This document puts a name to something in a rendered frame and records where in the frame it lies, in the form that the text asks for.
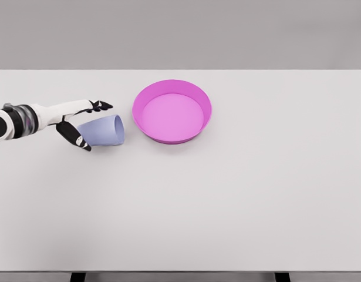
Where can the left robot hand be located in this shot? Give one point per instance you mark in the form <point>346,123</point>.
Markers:
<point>69,109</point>

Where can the lavender cup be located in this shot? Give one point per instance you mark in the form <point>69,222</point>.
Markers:
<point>102,131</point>

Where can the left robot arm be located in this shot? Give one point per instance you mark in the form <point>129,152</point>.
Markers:
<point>18,120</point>

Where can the pink plate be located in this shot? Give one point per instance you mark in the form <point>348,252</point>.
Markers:
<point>172,114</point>

